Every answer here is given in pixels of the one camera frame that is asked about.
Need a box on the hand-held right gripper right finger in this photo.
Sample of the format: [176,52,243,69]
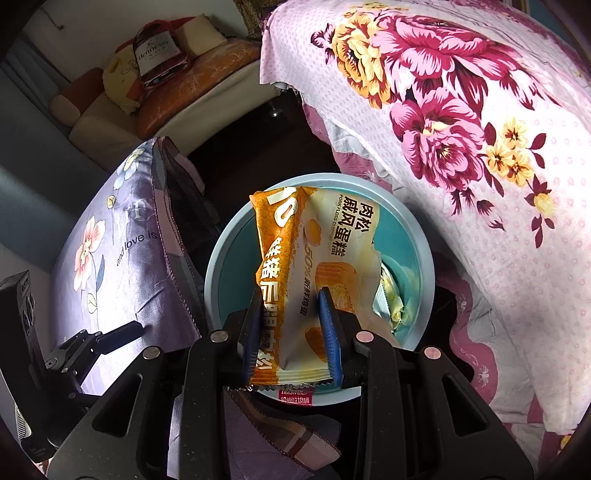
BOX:
[315,286,535,480]

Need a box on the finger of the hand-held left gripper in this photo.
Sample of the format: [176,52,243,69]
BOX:
[58,320,145,370]

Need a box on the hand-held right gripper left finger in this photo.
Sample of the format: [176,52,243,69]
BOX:
[46,288,266,480]

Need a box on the pale yellow wrapper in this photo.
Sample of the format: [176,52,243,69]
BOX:
[373,265,411,333]

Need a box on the orange cake wrapper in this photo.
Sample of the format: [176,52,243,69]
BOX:
[249,185,384,387]

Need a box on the teal round bin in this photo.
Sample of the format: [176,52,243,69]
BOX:
[204,172,435,407]

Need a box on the purple floral bed sheet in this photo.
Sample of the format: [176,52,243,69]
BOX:
[48,136,342,472]

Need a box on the beige sofa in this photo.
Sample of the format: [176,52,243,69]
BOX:
[21,9,278,155]

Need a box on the pink floral blanket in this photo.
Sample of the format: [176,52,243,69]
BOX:
[261,0,591,435]

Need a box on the orange brown seat cushion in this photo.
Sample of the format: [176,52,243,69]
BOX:
[136,39,262,139]

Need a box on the yellow cushion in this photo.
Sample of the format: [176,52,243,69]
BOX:
[102,51,144,114]

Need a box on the red bottle print bag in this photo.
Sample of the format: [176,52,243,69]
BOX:
[133,19,192,88]

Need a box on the beige cushion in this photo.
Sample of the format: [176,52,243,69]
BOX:
[178,14,227,58]

